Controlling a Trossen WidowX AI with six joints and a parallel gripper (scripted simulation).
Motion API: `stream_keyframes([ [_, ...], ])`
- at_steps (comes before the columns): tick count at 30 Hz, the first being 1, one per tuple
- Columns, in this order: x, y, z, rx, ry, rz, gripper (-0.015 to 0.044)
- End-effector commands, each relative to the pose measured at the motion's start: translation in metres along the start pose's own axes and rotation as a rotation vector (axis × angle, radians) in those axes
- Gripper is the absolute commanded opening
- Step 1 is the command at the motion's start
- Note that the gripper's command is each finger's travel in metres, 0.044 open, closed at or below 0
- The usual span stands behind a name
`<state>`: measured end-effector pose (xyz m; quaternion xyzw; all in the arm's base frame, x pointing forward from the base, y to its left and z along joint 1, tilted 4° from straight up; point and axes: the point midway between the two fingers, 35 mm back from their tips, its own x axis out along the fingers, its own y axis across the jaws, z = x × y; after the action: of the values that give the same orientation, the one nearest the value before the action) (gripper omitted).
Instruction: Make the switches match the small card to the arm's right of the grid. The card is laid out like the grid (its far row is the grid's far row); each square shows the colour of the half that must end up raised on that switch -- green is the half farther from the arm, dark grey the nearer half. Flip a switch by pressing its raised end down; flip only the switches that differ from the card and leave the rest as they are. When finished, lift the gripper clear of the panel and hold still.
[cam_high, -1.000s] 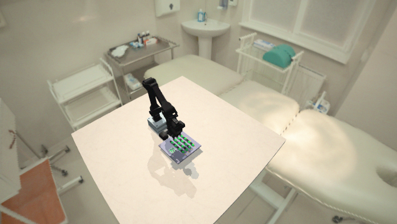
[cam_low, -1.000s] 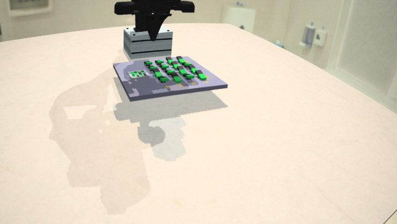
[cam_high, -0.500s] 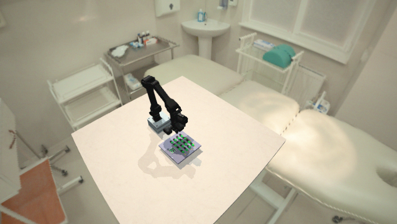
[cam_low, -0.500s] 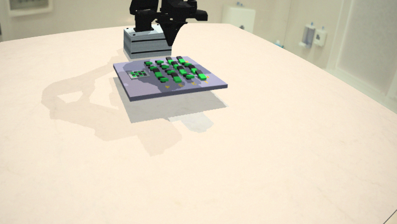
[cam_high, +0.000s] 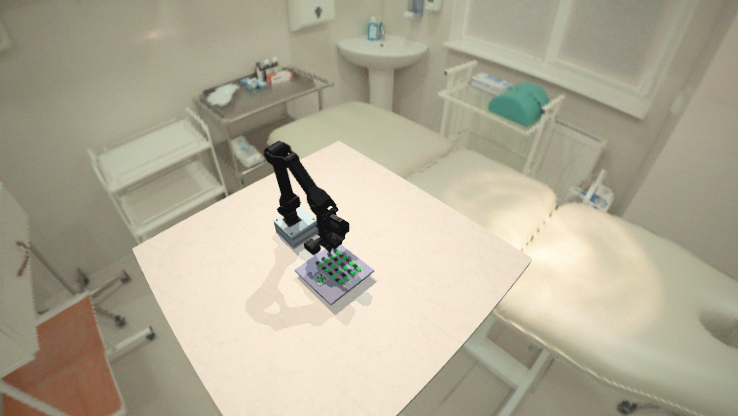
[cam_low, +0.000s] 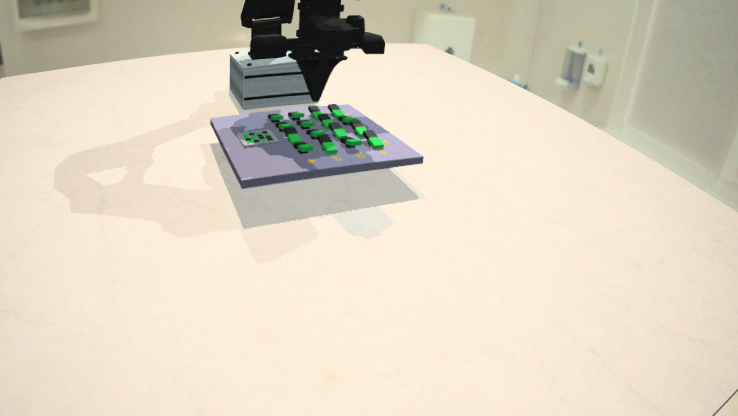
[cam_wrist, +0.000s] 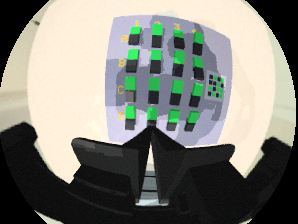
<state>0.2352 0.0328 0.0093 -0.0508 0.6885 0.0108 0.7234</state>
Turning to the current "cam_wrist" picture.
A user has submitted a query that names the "grey switch panel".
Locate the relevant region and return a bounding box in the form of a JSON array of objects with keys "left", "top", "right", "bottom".
[{"left": 104, "top": 14, "right": 233, "bottom": 147}]

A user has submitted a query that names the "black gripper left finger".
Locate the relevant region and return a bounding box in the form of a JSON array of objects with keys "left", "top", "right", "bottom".
[{"left": 71, "top": 127, "right": 153, "bottom": 204}]

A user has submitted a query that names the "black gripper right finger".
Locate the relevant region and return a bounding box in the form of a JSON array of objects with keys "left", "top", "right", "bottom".
[{"left": 150, "top": 125, "right": 235, "bottom": 205}]

